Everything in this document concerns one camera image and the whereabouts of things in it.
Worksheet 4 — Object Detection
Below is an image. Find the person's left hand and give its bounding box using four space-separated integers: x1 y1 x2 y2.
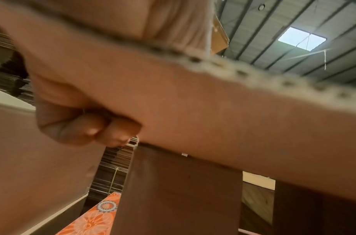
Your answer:
22 0 217 148

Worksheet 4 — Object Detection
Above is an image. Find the ceiling skylight panel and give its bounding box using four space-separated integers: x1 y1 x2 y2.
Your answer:
276 25 329 51

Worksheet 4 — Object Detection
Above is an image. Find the small brown cardboard box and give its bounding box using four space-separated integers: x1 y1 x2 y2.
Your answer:
0 0 356 235

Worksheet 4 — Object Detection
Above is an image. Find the red patterned table cloth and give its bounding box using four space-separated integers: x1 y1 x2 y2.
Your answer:
54 191 123 235

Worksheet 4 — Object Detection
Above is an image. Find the wall of cardboard stacks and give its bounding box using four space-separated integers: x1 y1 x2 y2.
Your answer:
0 27 139 204

